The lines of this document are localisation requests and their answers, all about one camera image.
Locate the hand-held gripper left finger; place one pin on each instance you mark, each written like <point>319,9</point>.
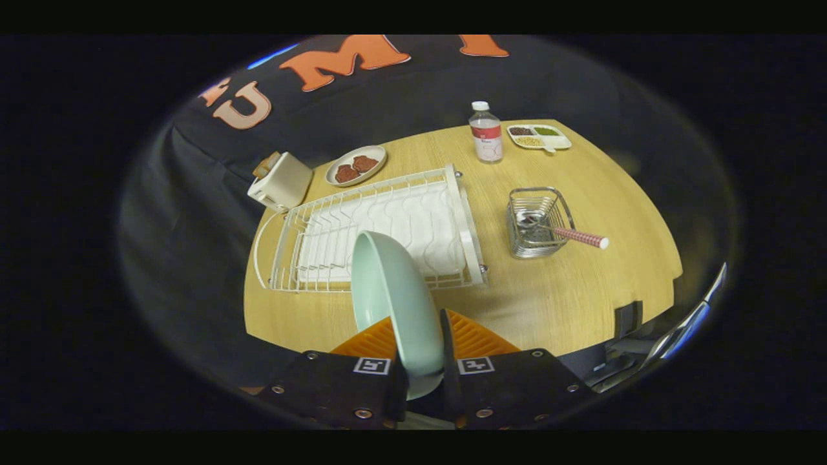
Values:
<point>329,391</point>

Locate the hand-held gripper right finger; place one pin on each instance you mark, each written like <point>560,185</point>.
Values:
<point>448,349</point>

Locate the mint green plate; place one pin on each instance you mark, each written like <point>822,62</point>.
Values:
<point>394,303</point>

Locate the beige oval plate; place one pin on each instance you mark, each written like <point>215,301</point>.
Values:
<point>378,154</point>

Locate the white divided dish with beans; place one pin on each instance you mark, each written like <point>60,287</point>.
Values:
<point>561,142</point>

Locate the brown meat piece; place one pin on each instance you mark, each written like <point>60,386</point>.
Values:
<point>365,163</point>
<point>347,173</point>

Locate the white toaster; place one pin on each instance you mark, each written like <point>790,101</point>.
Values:
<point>284,184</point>

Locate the clear plastic water bottle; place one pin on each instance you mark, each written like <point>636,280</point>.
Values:
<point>486,135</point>

